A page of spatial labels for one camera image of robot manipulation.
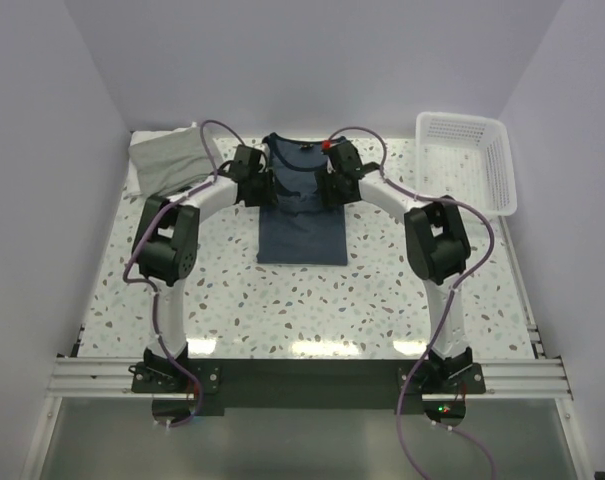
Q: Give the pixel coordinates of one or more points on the grey folded tank top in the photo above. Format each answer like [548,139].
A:
[164,162]

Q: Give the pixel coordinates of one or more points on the white plastic laundry basket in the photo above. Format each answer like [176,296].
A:
[467,157]

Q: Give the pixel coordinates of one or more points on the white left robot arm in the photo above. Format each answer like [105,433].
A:
[165,248]

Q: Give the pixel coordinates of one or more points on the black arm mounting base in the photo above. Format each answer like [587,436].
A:
[210,386]

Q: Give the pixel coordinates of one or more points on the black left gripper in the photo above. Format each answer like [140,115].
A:
[269,195]

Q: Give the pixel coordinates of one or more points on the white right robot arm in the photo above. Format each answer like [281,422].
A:
[437,243]

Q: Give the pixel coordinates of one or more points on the blue printed tank top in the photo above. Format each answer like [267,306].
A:
[299,229]

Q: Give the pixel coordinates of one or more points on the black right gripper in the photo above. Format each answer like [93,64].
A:
[327,197]

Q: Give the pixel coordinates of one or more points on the aluminium frame rail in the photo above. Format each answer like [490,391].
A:
[108,377]

